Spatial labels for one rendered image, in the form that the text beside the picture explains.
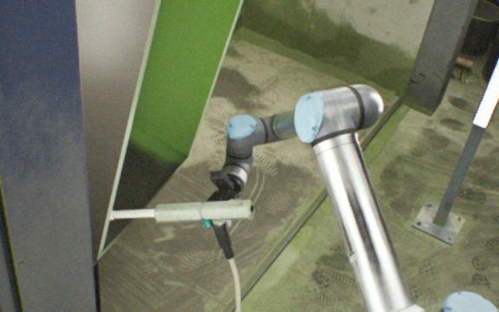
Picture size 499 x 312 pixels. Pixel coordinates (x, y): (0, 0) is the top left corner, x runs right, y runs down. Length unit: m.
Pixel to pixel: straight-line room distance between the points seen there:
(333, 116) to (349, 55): 2.30
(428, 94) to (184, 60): 1.85
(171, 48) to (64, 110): 1.49
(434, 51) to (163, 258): 1.85
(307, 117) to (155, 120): 1.03
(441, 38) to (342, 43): 0.58
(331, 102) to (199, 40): 0.74
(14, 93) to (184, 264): 2.01
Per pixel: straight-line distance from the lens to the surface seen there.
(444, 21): 3.61
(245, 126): 2.12
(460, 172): 2.98
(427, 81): 3.77
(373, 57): 3.83
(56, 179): 0.90
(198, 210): 1.98
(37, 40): 0.77
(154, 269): 2.70
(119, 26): 1.56
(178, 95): 2.40
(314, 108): 1.58
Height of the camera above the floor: 2.13
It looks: 40 degrees down
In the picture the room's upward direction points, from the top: 8 degrees clockwise
